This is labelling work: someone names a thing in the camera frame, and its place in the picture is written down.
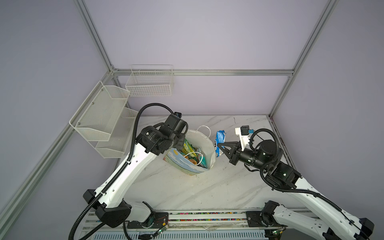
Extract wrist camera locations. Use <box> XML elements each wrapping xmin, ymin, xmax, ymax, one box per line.
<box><xmin>235</xmin><ymin>125</ymin><xmax>254</xmax><ymax>151</ymax></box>
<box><xmin>160</xmin><ymin>112</ymin><xmax>189</xmax><ymax>136</ymax></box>

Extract black corrugated cable left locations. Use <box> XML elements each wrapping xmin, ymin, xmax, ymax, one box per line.
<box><xmin>68</xmin><ymin>102</ymin><xmax>178</xmax><ymax>240</ymax></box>

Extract black corrugated cable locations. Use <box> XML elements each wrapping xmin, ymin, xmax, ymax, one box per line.
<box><xmin>68</xmin><ymin>102</ymin><xmax>178</xmax><ymax>240</ymax></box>
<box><xmin>248</xmin><ymin>128</ymin><xmax>361</xmax><ymax>232</ymax></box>

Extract aluminium frame posts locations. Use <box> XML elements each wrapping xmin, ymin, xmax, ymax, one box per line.
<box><xmin>1</xmin><ymin>1</ymin><xmax>338</xmax><ymax>238</ymax></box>

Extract orange Fox's candy bag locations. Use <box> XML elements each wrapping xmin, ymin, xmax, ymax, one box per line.
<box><xmin>186</xmin><ymin>154</ymin><xmax>198</xmax><ymax>166</ymax></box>

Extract black corrugated cable right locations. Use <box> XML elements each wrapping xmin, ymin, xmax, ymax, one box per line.
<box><xmin>248</xmin><ymin>128</ymin><xmax>361</xmax><ymax>232</ymax></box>

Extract green candy bag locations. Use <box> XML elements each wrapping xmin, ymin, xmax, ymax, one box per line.
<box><xmin>182</xmin><ymin>139</ymin><xmax>197</xmax><ymax>156</ymax></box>

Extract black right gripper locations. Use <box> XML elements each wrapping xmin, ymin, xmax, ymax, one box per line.
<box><xmin>215</xmin><ymin>140</ymin><xmax>268</xmax><ymax>172</ymax></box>

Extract teal Fox's candy bag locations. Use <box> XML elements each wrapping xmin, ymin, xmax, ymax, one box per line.
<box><xmin>197</xmin><ymin>148</ymin><xmax>208</xmax><ymax>169</ymax></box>

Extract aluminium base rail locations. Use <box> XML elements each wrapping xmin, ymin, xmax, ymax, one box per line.
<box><xmin>90</xmin><ymin>210</ymin><xmax>290</xmax><ymax>240</ymax></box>

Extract white mesh shelf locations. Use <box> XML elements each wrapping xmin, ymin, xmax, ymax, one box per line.
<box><xmin>96</xmin><ymin>108</ymin><xmax>138</xmax><ymax>159</ymax></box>
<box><xmin>69</xmin><ymin>82</ymin><xmax>130</xmax><ymax>142</ymax></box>

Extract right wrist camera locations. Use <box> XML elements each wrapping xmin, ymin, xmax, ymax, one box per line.
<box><xmin>235</xmin><ymin>125</ymin><xmax>254</xmax><ymax>151</ymax></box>

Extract white mesh shelf lower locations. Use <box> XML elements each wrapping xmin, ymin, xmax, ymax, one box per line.
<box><xmin>96</xmin><ymin>108</ymin><xmax>138</xmax><ymax>159</ymax></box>

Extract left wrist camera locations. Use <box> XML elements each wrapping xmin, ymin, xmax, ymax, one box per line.
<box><xmin>160</xmin><ymin>112</ymin><xmax>189</xmax><ymax>136</ymax></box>

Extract white mesh shelf upper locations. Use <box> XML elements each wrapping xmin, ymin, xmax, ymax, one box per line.
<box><xmin>69</xmin><ymin>82</ymin><xmax>130</xmax><ymax>142</ymax></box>

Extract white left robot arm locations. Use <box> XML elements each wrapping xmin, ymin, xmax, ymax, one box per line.
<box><xmin>83</xmin><ymin>121</ymin><xmax>189</xmax><ymax>228</ymax></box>

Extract white wire basket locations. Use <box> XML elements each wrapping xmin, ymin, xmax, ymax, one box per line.
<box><xmin>126</xmin><ymin>65</ymin><xmax>174</xmax><ymax>97</ymax></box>

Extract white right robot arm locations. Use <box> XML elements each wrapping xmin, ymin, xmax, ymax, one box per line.
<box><xmin>217</xmin><ymin>137</ymin><xmax>375</xmax><ymax>240</ymax></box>

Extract blue snack packet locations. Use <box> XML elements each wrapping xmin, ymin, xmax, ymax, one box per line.
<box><xmin>215</xmin><ymin>130</ymin><xmax>226</xmax><ymax>158</ymax></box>

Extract white printed paper bag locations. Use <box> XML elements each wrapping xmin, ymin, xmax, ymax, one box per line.
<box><xmin>163</xmin><ymin>128</ymin><xmax>216</xmax><ymax>176</ymax></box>

